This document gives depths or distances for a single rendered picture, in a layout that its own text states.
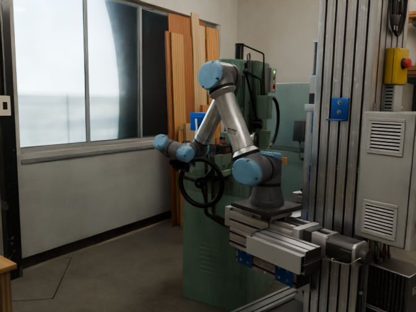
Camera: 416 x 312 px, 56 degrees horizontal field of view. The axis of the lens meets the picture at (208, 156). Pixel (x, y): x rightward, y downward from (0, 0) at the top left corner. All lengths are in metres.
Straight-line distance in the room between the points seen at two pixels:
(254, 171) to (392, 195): 0.49
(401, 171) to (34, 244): 2.59
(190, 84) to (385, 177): 2.93
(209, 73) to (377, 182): 0.76
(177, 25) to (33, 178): 2.05
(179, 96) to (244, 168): 2.48
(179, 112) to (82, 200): 1.29
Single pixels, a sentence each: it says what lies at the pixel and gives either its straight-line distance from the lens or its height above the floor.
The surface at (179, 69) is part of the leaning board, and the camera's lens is 3.97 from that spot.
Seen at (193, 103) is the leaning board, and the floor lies 1.23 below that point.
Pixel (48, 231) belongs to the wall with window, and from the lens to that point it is 3.30.
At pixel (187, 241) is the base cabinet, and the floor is 0.38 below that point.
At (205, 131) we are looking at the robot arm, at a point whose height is 1.12.
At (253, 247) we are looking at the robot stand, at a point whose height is 0.69.
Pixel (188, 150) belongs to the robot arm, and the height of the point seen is 1.04.
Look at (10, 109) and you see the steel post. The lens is 2.90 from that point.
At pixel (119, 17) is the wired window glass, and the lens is 3.76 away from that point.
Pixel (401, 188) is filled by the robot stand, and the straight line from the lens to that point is 1.50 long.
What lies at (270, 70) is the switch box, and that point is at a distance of 2.63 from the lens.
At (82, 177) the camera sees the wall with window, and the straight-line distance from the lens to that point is 3.38.
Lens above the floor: 1.26
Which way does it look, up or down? 8 degrees down
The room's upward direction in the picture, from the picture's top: 1 degrees clockwise
